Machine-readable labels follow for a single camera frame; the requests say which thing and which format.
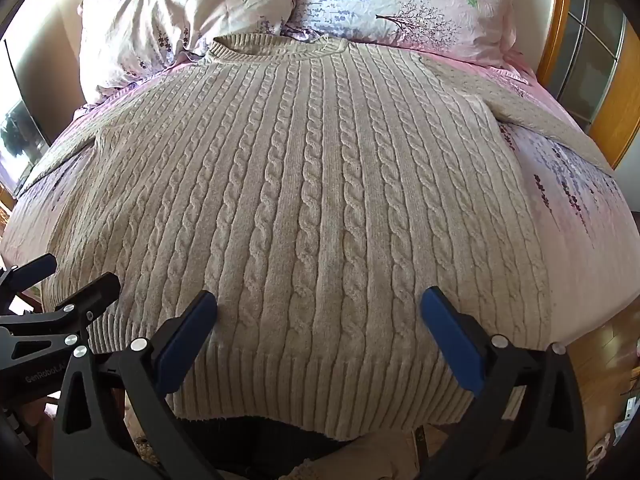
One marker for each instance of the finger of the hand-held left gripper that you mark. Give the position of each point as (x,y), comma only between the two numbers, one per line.
(95,292)
(30,272)

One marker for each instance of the black flat screen television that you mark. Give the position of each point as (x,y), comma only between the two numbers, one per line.
(25,125)

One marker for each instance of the floral pillow with tree print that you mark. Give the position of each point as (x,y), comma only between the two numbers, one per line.
(400,0)

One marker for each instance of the pale floral pillow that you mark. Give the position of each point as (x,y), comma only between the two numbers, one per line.
(150,10)

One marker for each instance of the wooden wardrobe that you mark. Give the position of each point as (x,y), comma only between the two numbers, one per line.
(552,45)

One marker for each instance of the pink floral bed sheet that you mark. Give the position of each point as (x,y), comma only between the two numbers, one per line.
(575,240)

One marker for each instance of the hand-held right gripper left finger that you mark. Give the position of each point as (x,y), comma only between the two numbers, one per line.
(186,337)

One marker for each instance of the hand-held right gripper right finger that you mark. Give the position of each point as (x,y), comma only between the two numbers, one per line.
(452,345)

